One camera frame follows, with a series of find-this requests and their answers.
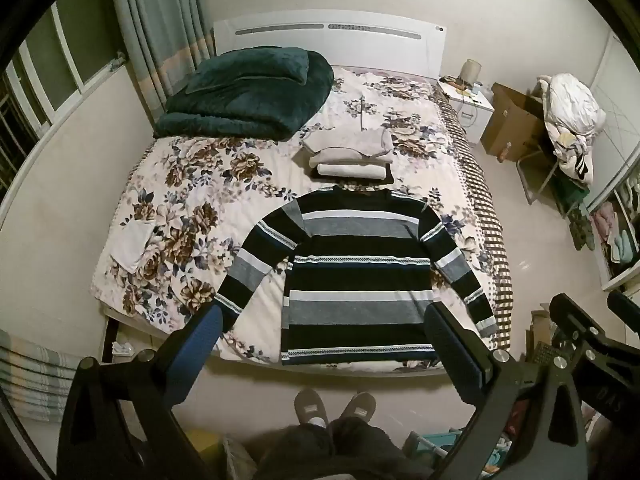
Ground pile of white laundry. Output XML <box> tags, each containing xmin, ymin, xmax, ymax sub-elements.
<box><xmin>537</xmin><ymin>72</ymin><xmax>608</xmax><ymax>186</ymax></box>

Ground white framed window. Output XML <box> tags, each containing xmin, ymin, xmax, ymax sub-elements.
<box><xmin>0</xmin><ymin>0</ymin><xmax>129</xmax><ymax>196</ymax></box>

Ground white wardrobe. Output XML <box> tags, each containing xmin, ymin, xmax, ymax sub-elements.
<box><xmin>582</xmin><ymin>30</ymin><xmax>640</xmax><ymax>292</ymax></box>

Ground white nightstand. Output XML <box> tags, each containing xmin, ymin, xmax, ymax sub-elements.
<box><xmin>439</xmin><ymin>77</ymin><xmax>496</xmax><ymax>144</ymax></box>

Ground beige table lamp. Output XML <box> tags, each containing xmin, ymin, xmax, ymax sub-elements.
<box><xmin>460</xmin><ymin>59</ymin><xmax>484</xmax><ymax>89</ymax></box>

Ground white bed headboard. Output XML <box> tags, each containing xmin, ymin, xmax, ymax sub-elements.
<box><xmin>212</xmin><ymin>10</ymin><xmax>448</xmax><ymax>81</ymax></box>

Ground brown cardboard box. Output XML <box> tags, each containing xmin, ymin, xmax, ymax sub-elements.
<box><xmin>480</xmin><ymin>82</ymin><xmax>547</xmax><ymax>162</ymax></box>

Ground pale striped cloth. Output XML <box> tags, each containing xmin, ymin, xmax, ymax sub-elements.
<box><xmin>0</xmin><ymin>329</ymin><xmax>78</xmax><ymax>423</ymax></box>

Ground floral bed blanket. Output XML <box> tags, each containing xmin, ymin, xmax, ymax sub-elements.
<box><xmin>90</xmin><ymin>62</ymin><xmax>501</xmax><ymax>376</ymax></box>

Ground grey folded garment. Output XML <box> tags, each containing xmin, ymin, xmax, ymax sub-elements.
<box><xmin>302</xmin><ymin>127</ymin><xmax>396</xmax><ymax>163</ymax></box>

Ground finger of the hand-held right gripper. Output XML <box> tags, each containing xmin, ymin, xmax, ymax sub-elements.
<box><xmin>606</xmin><ymin>290</ymin><xmax>640</xmax><ymax>324</ymax></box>
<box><xmin>549</xmin><ymin>293</ymin><xmax>610</xmax><ymax>362</ymax></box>

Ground dark green comforter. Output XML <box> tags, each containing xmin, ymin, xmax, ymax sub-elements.
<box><xmin>152</xmin><ymin>46</ymin><xmax>335</xmax><ymax>142</ymax></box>

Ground grey slipper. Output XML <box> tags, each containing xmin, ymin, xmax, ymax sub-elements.
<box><xmin>340</xmin><ymin>392</ymin><xmax>377</xmax><ymax>424</ymax></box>
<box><xmin>294</xmin><ymin>389</ymin><xmax>331</xmax><ymax>429</ymax></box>

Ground grey green curtain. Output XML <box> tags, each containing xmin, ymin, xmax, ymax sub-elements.
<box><xmin>107</xmin><ymin>0</ymin><xmax>217</xmax><ymax>126</ymax></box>

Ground person's legs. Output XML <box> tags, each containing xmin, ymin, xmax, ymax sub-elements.
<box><xmin>259</xmin><ymin>417</ymin><xmax>432</xmax><ymax>480</ymax></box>

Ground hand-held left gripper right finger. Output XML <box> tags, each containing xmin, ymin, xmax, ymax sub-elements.
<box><xmin>424</xmin><ymin>301</ymin><xmax>589</xmax><ymax>480</ymax></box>

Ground yellow box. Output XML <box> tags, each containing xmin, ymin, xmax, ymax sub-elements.
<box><xmin>187</xmin><ymin>427</ymin><xmax>224</xmax><ymax>480</ymax></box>

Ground striped knit sweater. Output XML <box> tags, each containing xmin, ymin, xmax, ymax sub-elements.
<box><xmin>215</xmin><ymin>185</ymin><xmax>501</xmax><ymax>367</ymax></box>

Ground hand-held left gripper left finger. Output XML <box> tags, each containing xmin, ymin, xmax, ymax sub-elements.
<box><xmin>56</xmin><ymin>304</ymin><xmax>224</xmax><ymax>480</ymax></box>

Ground white folded cloth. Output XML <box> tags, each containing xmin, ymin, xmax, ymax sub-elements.
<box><xmin>110</xmin><ymin>220</ymin><xmax>157</xmax><ymax>274</ymax></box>

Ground beige folded garment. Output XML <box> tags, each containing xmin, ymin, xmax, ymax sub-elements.
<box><xmin>309</xmin><ymin>152</ymin><xmax>393</xmax><ymax>179</ymax></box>

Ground brown checked bed sheet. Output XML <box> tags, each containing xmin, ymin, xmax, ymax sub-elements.
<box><xmin>434</xmin><ymin>84</ymin><xmax>514</xmax><ymax>352</ymax></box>

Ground metal frame chair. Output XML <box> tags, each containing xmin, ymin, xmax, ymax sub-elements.
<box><xmin>515</xmin><ymin>125</ymin><xmax>591</xmax><ymax>217</ymax></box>

